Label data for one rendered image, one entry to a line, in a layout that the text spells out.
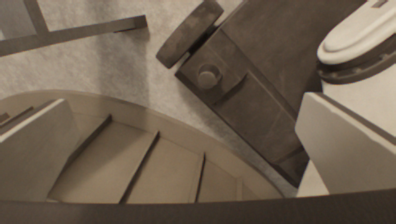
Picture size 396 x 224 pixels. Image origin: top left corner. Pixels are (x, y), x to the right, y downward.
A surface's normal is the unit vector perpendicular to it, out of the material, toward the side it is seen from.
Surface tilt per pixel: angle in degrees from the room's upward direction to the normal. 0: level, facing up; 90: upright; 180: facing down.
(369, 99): 90
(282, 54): 0
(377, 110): 90
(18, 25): 0
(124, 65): 0
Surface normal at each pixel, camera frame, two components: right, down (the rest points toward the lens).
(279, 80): -0.16, 0.50
